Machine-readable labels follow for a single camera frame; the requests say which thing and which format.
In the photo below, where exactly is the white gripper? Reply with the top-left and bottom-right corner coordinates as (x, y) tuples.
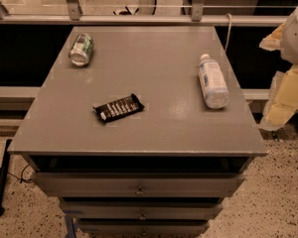
(259, 6), (298, 131)

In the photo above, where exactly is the clear plastic water bottle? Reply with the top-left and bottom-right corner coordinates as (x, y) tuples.
(199, 54), (228, 109)

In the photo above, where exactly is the grey drawer cabinet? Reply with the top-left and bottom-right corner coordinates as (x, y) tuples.
(7, 25), (269, 238)

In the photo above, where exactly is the black snack bar wrapper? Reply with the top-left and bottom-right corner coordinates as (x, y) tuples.
(93, 94), (145, 123)

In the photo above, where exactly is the top grey drawer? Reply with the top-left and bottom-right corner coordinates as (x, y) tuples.
(32, 173), (244, 198)

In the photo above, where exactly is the grey drawer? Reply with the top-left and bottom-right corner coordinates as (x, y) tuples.
(77, 219), (209, 235)
(60, 201), (223, 220)
(32, 173), (244, 198)

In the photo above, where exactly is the green soda can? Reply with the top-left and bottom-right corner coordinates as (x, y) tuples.
(69, 33), (93, 66)

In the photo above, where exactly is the bottom grey drawer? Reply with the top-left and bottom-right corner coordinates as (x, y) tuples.
(77, 219), (209, 235)

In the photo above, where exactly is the middle grey drawer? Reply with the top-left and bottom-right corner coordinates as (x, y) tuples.
(60, 201), (223, 220)

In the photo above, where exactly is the black floor stand leg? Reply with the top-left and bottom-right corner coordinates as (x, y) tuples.
(0, 139), (12, 216)

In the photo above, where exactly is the white hanging cable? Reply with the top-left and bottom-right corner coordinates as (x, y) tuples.
(223, 13), (233, 53)

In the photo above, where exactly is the black floor cable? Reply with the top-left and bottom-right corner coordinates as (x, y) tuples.
(0, 157), (34, 184)

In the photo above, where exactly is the metal railing frame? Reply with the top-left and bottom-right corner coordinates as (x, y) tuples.
(0, 0), (298, 27)

